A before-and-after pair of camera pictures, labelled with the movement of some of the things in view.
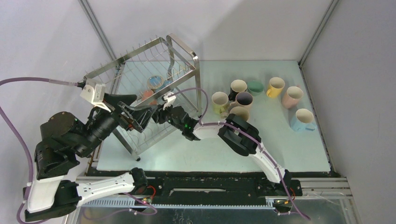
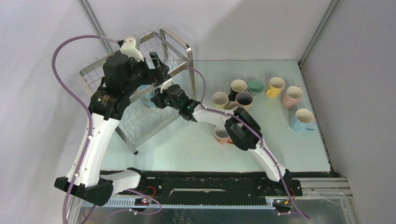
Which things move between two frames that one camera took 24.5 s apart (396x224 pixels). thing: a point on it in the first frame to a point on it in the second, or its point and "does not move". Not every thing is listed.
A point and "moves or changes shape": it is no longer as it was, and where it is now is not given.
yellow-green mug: (220, 100) does not move
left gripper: (141, 115) to (161, 71)
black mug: (237, 86) does not move
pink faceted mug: (292, 97) does not move
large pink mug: (243, 99) does not move
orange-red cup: (147, 94) moves or changes shape
